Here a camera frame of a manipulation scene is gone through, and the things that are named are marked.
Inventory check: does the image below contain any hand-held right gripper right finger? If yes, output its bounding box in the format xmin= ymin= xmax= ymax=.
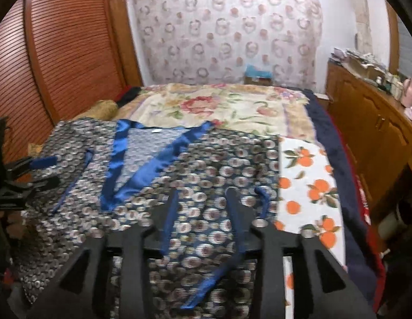
xmin=225 ymin=187 xmax=376 ymax=319

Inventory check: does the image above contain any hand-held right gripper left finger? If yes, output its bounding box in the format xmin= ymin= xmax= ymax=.
xmin=26 ymin=188 xmax=180 ymax=319

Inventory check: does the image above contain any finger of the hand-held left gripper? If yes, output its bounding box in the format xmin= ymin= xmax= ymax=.
xmin=6 ymin=177 xmax=61 ymax=194
xmin=5 ymin=156 xmax=59 ymax=175

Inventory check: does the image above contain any blue circle-patterned robe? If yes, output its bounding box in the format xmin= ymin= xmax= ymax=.
xmin=13 ymin=118 xmax=284 ymax=319

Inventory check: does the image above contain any orange fruit print blanket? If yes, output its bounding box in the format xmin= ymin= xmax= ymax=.
xmin=277 ymin=136 xmax=347 ymax=319

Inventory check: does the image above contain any yellow woven pillow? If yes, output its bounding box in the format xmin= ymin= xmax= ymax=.
xmin=72 ymin=100 xmax=119 ymax=122

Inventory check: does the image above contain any dark red cloth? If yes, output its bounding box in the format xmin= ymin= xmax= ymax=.
xmin=114 ymin=86 xmax=142 ymax=107

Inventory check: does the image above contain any floral pink pillow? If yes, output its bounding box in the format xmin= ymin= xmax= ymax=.
xmin=121 ymin=82 xmax=319 ymax=141

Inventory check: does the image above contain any navy quilt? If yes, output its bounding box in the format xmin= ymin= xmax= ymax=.
xmin=305 ymin=89 xmax=380 ymax=310

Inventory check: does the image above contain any wooden louvered wardrobe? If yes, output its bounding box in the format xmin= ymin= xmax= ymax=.
xmin=0 ymin=0 xmax=144 ymax=174

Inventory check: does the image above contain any red bedding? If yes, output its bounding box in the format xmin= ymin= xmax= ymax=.
xmin=332 ymin=129 xmax=387 ymax=310

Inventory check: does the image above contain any cardboard box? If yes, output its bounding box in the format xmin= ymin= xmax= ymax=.
xmin=244 ymin=75 xmax=275 ymax=87

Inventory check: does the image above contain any blue cloth bundle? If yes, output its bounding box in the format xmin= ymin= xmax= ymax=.
xmin=245 ymin=64 xmax=274 ymax=78

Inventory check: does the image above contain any wooden sideboard cabinet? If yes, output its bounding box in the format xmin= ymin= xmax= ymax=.
xmin=326 ymin=61 xmax=412 ymax=220

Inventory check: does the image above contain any pile of papers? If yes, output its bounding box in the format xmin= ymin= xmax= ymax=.
xmin=329 ymin=47 xmax=388 ymax=77

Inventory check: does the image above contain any group of small bottles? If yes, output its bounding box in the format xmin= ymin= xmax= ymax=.
xmin=384 ymin=73 xmax=405 ymax=99

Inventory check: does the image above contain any grey window blind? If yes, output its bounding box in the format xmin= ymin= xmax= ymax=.
xmin=394 ymin=16 xmax=412 ymax=78

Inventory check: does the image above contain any hanging beige cloth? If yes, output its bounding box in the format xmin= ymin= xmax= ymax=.
xmin=354 ymin=0 xmax=373 ymax=54

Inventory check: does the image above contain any ring-patterned curtain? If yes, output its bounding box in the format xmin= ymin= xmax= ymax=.
xmin=126 ymin=0 xmax=324 ymax=89

